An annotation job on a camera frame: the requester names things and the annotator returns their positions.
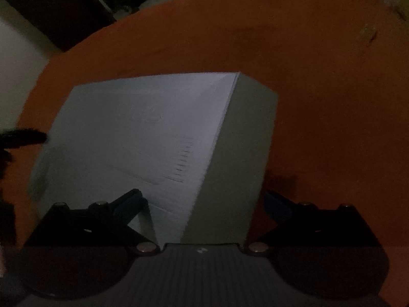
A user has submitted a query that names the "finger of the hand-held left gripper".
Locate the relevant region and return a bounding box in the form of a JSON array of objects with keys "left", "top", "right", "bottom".
[{"left": 0, "top": 128, "right": 48, "bottom": 149}]

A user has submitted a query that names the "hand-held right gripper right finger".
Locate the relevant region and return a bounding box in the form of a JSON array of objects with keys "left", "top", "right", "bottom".
[{"left": 244, "top": 190, "right": 382, "bottom": 256}]

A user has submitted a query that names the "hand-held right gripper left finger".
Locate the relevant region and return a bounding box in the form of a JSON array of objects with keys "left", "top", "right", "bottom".
[{"left": 22, "top": 189, "right": 160, "bottom": 256}]

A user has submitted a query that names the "white cardboard box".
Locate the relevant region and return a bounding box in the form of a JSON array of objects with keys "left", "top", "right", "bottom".
[{"left": 29, "top": 72, "right": 279, "bottom": 247}]

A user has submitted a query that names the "orange blanket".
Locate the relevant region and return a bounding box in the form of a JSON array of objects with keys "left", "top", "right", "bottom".
[{"left": 0, "top": 0, "right": 409, "bottom": 307}]

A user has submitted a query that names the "dark wooden cabinet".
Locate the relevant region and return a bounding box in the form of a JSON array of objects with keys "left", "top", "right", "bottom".
[{"left": 0, "top": 0, "right": 117, "bottom": 52}]

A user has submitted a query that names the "small patterned packet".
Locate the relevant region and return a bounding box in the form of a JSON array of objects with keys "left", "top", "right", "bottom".
[{"left": 359, "top": 24, "right": 378, "bottom": 44}]

